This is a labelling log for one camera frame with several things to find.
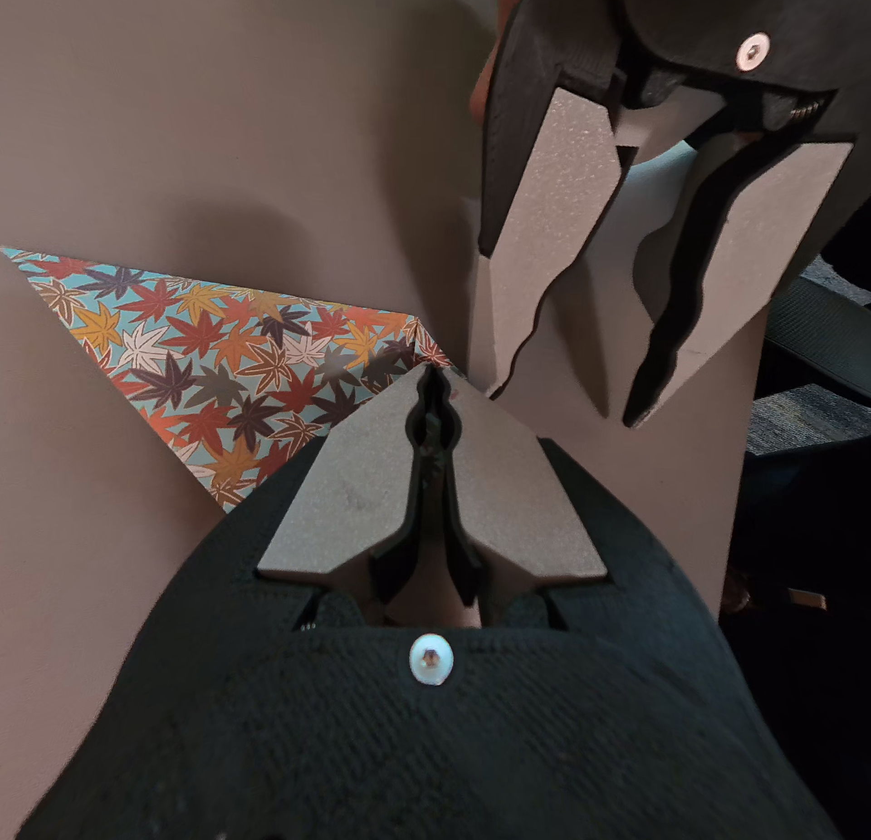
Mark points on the black mesh office chair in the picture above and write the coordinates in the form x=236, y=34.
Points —
x=816, y=336

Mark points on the person's dark clothed body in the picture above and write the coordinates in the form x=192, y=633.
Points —
x=803, y=683

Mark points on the maple leaf patterned origami paper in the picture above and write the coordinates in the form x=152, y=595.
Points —
x=204, y=363

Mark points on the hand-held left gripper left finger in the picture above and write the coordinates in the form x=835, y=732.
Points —
x=340, y=499

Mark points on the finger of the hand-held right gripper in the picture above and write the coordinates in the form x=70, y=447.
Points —
x=558, y=207
x=755, y=254

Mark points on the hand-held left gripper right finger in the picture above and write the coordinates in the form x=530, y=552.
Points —
x=524, y=506

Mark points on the person's right hand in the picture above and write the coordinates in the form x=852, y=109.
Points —
x=480, y=94

